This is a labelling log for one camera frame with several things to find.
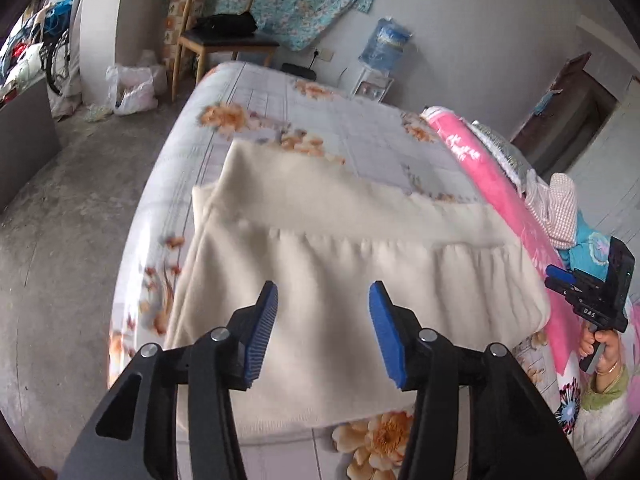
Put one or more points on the bicycle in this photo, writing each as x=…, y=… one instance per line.
x=52, y=67

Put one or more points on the pink floral blanket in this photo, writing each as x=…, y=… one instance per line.
x=490, y=170

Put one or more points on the floral tablecloth table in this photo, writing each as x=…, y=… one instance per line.
x=300, y=110

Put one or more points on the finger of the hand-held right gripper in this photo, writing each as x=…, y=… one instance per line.
x=560, y=272
x=562, y=287

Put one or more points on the black flat object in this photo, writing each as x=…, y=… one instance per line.
x=299, y=70

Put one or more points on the pink checkered cloth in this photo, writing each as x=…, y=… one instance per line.
x=560, y=210

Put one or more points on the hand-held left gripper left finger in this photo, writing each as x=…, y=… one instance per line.
x=260, y=335

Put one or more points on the gold bangle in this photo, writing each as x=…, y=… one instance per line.
x=610, y=371

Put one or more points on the pile of clothes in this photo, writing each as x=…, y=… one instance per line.
x=25, y=50

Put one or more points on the cream zip jacket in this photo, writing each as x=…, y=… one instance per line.
x=325, y=240

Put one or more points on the white wall socket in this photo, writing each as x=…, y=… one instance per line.
x=325, y=54

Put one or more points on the wooden chair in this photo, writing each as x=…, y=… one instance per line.
x=220, y=47

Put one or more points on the lace trimmed floral pillow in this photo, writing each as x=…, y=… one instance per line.
x=505, y=155

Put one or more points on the dark wooden bench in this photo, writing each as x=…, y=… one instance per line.
x=575, y=95

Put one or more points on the light blue face mask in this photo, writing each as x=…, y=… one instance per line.
x=547, y=102

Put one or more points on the floral cloth scrap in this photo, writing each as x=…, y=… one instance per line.
x=97, y=113

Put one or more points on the person's right hand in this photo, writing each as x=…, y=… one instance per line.
x=607, y=347

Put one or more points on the floral patterned box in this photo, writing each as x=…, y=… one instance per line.
x=175, y=15

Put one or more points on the grey cabinet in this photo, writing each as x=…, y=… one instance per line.
x=27, y=145

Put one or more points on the white plastic bag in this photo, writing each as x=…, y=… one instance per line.
x=132, y=90

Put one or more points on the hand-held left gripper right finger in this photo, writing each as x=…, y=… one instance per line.
x=385, y=335

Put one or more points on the blue water cooler bottle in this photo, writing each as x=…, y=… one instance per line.
x=385, y=45

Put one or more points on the black bag on chair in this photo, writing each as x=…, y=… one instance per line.
x=225, y=24

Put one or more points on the white water dispenser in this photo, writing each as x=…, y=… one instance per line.
x=372, y=85

